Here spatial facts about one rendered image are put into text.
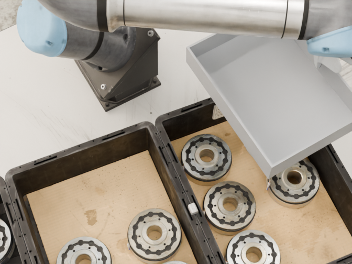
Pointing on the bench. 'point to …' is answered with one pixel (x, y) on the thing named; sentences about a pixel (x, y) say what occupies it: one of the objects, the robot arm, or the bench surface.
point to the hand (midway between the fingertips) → (320, 58)
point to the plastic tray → (273, 96)
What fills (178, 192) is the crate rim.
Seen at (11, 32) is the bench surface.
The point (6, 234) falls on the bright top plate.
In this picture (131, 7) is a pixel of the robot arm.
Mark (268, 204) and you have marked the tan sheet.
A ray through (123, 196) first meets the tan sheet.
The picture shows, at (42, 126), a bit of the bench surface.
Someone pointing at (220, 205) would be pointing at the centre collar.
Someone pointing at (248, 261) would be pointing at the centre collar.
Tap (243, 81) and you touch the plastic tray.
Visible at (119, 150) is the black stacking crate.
